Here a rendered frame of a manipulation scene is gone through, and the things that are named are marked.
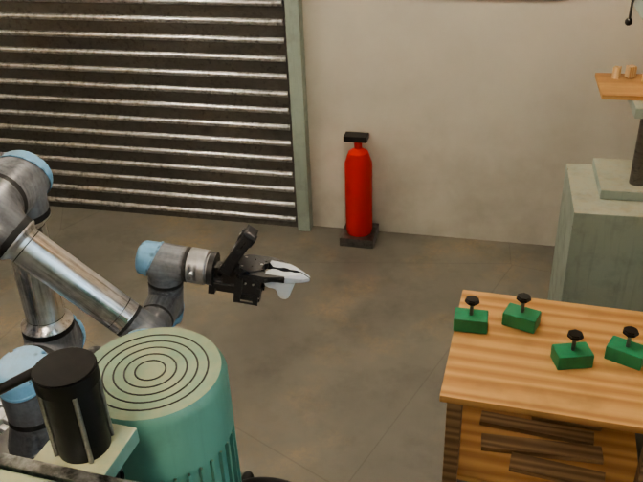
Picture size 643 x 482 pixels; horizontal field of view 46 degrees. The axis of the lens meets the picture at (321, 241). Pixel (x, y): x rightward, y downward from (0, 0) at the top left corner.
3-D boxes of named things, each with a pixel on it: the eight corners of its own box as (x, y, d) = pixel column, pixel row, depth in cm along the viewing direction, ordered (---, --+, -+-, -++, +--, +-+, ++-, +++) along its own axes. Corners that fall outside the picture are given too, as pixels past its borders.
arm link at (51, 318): (19, 387, 175) (-41, 172, 147) (46, 346, 187) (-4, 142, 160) (69, 391, 173) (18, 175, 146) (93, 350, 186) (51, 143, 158)
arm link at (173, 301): (138, 337, 163) (137, 295, 157) (154, 306, 172) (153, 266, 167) (174, 342, 163) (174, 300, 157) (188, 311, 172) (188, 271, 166)
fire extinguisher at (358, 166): (379, 230, 415) (379, 128, 385) (372, 249, 399) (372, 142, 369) (346, 228, 419) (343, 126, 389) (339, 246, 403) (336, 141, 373)
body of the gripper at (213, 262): (268, 289, 165) (213, 280, 166) (271, 254, 161) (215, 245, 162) (259, 307, 158) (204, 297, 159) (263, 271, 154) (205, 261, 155)
